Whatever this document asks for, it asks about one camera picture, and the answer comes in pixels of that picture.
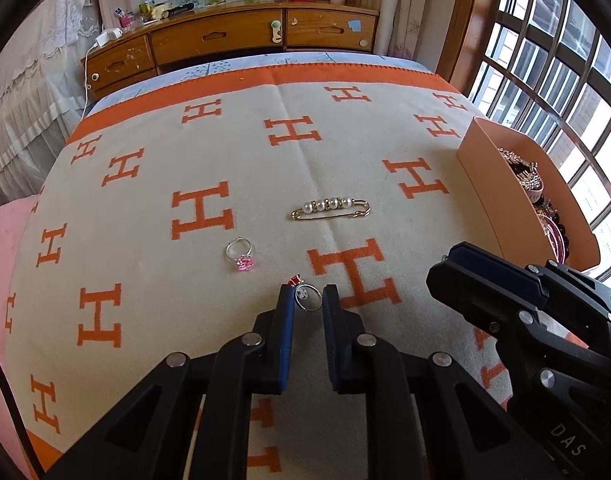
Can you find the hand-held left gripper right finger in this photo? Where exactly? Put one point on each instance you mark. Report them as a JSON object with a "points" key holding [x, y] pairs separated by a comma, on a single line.
{"points": [[330, 340]]}

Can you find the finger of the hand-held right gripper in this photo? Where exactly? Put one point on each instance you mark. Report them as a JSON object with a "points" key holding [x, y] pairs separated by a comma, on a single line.
{"points": [[490, 275], [585, 290]]}

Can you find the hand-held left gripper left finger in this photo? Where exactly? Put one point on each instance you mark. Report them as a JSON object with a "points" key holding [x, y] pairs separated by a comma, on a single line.
{"points": [[287, 335]]}

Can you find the pink cardboard box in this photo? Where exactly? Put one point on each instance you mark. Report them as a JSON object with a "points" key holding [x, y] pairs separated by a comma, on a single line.
{"points": [[485, 170]]}

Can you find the gold pearl safety pin brooch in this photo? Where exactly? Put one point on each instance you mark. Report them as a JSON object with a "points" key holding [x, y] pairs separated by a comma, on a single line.
{"points": [[318, 205]]}

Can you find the orange patterned blanket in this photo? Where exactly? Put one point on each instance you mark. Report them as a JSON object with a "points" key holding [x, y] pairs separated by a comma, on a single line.
{"points": [[235, 160]]}

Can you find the metal window grille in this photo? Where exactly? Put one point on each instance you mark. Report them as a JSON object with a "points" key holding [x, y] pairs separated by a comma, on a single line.
{"points": [[535, 35]]}

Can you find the light blue bedsheet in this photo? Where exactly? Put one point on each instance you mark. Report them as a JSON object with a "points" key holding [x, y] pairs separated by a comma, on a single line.
{"points": [[225, 66]]}

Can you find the floral curtain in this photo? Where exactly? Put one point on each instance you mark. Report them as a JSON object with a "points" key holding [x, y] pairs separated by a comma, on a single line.
{"points": [[405, 10]]}

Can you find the blue sticker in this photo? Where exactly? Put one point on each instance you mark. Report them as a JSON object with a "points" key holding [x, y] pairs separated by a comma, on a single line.
{"points": [[354, 25]]}

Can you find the pink cloth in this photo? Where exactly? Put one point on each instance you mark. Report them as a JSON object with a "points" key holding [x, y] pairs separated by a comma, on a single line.
{"points": [[5, 285]]}

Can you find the wooden desk with drawers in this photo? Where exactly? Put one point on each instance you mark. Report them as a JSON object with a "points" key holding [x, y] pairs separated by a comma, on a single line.
{"points": [[215, 45]]}

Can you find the pale green drawer lock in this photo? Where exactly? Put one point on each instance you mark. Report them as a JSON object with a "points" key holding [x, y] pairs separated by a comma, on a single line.
{"points": [[276, 32]]}

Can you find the white charger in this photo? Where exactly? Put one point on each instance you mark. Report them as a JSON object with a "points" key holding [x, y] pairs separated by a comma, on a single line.
{"points": [[108, 36]]}

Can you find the small pink box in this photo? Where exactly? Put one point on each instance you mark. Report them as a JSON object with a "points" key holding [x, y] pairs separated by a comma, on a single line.
{"points": [[128, 20]]}

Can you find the yellow green bottle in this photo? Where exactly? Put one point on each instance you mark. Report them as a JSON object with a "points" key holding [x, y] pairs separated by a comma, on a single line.
{"points": [[145, 10]]}

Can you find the white lace cloth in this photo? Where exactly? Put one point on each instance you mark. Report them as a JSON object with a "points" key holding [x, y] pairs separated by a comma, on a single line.
{"points": [[30, 90]]}

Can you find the wooden window frame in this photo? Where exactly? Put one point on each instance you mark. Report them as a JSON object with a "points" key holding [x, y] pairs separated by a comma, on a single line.
{"points": [[465, 25]]}

